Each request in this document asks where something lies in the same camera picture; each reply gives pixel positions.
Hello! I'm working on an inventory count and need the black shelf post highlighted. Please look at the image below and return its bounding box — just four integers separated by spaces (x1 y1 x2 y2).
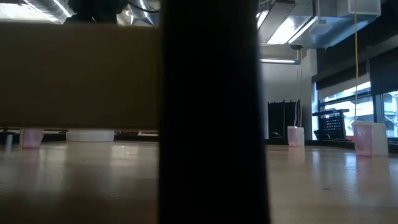
158 0 271 224

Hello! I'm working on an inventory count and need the thick yellow hanging cable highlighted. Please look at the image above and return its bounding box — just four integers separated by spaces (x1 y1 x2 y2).
353 0 359 123

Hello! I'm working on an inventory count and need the smooth silver ventilation duct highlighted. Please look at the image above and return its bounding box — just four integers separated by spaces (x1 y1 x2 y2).
117 0 160 27

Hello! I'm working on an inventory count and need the clear medicine bottle white cap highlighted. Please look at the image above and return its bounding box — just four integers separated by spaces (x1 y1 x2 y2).
371 122 389 157
295 126 305 147

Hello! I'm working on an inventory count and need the black left wrist camera cable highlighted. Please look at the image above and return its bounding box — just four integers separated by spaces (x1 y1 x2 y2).
126 1 160 14

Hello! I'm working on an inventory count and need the brown cardboard box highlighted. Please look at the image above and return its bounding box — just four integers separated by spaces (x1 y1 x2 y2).
0 21 161 131

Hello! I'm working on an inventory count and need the white hexagonal plant pot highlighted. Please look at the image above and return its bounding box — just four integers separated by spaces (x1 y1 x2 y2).
65 128 116 143

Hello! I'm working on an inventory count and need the white ceiling box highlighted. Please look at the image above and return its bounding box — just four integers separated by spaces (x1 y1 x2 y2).
347 0 382 17

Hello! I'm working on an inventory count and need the black window blind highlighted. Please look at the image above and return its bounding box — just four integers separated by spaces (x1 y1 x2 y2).
369 46 398 96

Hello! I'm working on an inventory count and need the black cabinet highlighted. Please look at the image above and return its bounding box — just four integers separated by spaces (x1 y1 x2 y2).
267 99 302 140

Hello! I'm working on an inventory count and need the fluorescent tube light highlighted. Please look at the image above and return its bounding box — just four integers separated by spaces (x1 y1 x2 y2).
259 57 302 65

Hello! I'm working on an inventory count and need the pink medicine bottle white cap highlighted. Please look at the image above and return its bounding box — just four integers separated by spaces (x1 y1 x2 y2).
287 126 298 148
21 128 45 149
352 121 374 157

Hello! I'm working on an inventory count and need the black perforated cart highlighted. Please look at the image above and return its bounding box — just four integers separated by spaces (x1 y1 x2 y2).
312 108 350 141

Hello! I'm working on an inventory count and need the ribbed silver ventilation duct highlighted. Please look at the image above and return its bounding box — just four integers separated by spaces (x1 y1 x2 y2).
18 0 75 22

